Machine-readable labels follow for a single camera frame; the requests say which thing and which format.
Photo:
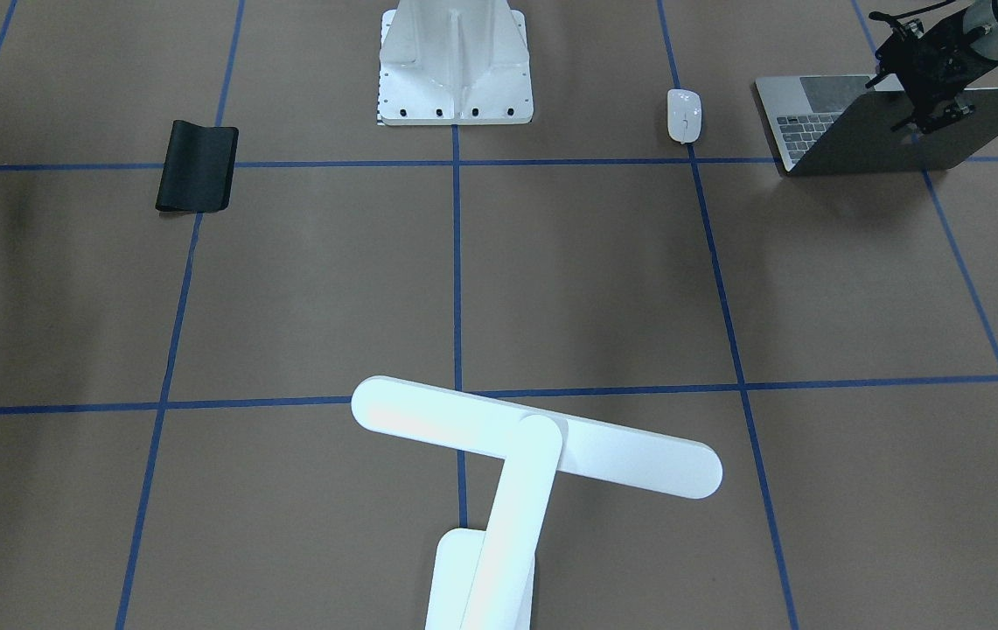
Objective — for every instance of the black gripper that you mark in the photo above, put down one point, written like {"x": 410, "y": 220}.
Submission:
{"x": 944, "y": 67}

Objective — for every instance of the grey laptop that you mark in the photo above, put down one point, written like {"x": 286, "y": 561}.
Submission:
{"x": 824, "y": 125}

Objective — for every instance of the white computer mouse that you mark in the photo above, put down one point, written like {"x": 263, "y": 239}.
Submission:
{"x": 684, "y": 115}

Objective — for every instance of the black mouse pad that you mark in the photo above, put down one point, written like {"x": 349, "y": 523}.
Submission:
{"x": 198, "y": 170}

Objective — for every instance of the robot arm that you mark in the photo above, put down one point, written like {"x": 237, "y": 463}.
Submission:
{"x": 984, "y": 51}

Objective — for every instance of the white desk lamp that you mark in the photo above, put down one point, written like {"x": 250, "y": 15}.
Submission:
{"x": 484, "y": 578}

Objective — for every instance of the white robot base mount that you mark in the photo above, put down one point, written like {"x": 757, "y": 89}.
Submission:
{"x": 454, "y": 63}

